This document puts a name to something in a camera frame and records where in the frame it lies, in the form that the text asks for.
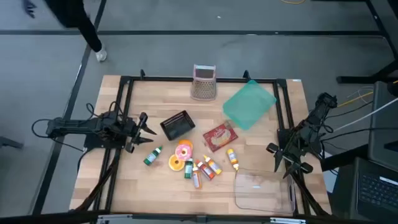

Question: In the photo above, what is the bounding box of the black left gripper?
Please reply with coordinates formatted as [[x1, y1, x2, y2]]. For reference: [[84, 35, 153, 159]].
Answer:
[[125, 111, 157, 154]]

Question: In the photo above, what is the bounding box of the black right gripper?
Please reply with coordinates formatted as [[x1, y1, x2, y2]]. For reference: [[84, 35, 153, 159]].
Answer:
[[266, 142, 313, 180]]

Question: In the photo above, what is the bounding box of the pink frosted toy donut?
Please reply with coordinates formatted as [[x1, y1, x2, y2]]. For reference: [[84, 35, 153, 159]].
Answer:
[[175, 144, 192, 161]]

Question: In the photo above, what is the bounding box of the orange glazed toy donut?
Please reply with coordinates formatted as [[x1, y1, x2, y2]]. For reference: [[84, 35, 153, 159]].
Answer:
[[178, 139, 194, 151]]

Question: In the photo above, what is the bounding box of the yellow food colouring bottle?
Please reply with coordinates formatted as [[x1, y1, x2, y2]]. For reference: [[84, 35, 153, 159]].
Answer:
[[203, 154, 223, 175], [226, 148, 240, 172]]

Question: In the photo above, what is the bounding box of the dark green food colouring bottle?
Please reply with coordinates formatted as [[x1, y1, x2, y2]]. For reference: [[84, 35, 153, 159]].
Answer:
[[183, 157, 194, 180]]

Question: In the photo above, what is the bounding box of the orange food colouring bottle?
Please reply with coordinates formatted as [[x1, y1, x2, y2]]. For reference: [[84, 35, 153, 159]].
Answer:
[[192, 162, 203, 190]]

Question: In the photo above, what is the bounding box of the red food colouring bottle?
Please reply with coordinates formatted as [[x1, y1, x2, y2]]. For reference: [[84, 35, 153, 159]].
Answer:
[[195, 159, 216, 181]]

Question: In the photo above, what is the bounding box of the black plastic basket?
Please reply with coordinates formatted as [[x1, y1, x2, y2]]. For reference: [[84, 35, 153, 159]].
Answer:
[[159, 110, 197, 141]]

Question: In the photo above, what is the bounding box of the clear plastic container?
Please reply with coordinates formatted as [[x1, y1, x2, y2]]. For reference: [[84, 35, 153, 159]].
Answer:
[[233, 167, 296, 215]]

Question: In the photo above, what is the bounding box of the teal plastic container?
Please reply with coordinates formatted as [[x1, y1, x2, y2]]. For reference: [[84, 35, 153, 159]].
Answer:
[[222, 79, 277, 131]]

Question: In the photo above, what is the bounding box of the black laptop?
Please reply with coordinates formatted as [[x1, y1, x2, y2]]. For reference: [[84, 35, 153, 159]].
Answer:
[[331, 157, 398, 224]]

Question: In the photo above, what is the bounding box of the black computer case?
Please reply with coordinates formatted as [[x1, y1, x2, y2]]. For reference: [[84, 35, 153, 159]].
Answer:
[[368, 81, 398, 169]]

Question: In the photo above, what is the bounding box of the person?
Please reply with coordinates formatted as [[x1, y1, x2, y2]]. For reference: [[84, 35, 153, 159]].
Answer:
[[21, 0, 108, 62]]

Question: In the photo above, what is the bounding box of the silver metal bracket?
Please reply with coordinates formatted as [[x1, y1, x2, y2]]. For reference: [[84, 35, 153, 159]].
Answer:
[[96, 213, 134, 224], [269, 217, 307, 224]]

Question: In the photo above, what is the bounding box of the black aluminium table frame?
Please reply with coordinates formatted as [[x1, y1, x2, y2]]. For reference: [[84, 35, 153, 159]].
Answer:
[[70, 68, 332, 224]]

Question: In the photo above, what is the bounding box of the yellow floor cable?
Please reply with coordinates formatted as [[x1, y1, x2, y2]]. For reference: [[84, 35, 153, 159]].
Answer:
[[337, 90, 374, 108]]

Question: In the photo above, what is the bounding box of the white cable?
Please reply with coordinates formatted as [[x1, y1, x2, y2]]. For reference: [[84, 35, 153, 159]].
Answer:
[[334, 98, 398, 132]]

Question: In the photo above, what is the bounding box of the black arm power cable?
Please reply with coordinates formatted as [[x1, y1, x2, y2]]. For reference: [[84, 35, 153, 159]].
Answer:
[[30, 118, 94, 153]]

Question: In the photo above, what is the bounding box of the black table leg frame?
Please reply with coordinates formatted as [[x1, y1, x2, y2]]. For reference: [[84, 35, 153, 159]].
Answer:
[[335, 0, 398, 85]]

